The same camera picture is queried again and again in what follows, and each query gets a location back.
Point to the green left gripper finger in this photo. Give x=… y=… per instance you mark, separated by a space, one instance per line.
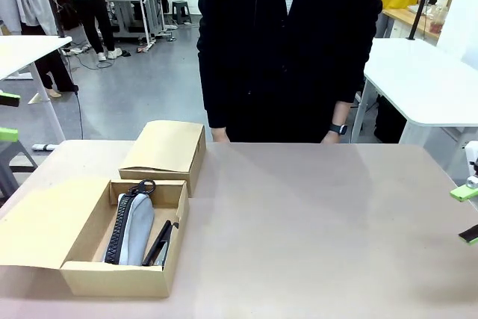
x=8 y=135
x=9 y=98

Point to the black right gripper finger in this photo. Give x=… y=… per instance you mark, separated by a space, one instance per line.
x=465 y=192
x=470 y=236

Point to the grey pencil case black zipper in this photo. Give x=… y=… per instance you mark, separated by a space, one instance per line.
x=138 y=222

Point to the black stapler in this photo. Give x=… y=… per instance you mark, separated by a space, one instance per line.
x=158 y=246

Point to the person's left forearm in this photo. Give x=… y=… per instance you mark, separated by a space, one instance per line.
x=340 y=113

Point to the closed cardboard box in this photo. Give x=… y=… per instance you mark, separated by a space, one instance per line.
x=164 y=147

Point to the open cardboard box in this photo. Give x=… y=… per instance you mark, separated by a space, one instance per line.
x=112 y=279

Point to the person's left hand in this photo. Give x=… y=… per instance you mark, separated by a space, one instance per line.
x=331 y=139

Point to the person's right hand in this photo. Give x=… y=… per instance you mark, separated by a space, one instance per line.
x=221 y=135

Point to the grey metal stand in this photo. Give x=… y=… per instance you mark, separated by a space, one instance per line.
x=11 y=154

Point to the white table slanted leg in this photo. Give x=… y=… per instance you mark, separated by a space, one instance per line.
x=26 y=52

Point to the black bag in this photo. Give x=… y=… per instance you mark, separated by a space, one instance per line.
x=390 y=121

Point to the white table rounded corner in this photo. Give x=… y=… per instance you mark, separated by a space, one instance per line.
x=418 y=80

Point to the black smartwatch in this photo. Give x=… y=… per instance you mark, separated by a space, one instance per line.
x=338 y=129

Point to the clear jar red contents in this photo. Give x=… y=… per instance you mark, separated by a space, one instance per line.
x=437 y=16

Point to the wooden counter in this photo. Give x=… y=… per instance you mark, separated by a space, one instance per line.
x=399 y=16

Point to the dark grey plastic stool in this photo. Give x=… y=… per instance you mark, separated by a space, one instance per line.
x=181 y=9

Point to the person torso black cardigan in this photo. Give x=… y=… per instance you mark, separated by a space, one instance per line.
x=261 y=54

